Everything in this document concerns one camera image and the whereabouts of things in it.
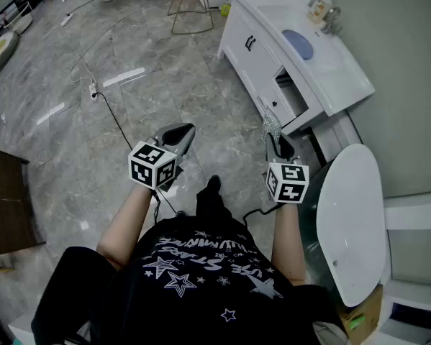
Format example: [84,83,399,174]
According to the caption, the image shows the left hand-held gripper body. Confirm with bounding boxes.
[127,140,184,193]

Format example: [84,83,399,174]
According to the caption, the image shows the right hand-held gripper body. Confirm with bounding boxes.
[265,158,309,204]

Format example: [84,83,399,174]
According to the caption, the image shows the grey-green scrubbing sponge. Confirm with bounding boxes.
[261,106,283,144]

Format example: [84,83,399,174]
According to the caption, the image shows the blue large plate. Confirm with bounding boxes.
[282,29,314,60]

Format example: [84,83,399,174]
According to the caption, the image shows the person's left forearm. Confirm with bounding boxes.
[96,185,155,270]

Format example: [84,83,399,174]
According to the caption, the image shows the person's right forearm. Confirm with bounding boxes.
[271,201,308,287]

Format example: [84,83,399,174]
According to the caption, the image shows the person's black trousers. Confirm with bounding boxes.
[195,188,237,226]

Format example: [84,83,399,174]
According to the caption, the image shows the white oval basin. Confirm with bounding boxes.
[296,143,391,308]

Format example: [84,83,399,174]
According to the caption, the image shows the white sink cabinet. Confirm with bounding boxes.
[217,0,376,137]

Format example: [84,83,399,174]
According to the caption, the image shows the white shelf unit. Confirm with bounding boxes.
[379,188,431,345]

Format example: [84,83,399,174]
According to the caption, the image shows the person's black star-print shirt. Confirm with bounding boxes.
[30,213,348,345]

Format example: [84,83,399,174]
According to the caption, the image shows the chrome faucet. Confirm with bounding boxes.
[321,6,342,35]

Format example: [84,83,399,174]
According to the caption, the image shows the white detergent bottle orange label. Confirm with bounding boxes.
[307,0,333,24]

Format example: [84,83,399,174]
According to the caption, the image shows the dark wooden table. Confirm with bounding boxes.
[0,144,46,259]

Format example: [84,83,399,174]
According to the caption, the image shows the large cardboard box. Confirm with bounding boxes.
[339,284,384,345]

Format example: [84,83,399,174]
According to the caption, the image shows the green plastic item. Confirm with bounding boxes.
[348,314,366,332]

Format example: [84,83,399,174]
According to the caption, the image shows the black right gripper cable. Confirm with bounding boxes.
[242,202,284,226]

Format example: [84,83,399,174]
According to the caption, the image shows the white floor cable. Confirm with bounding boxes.
[70,11,139,86]

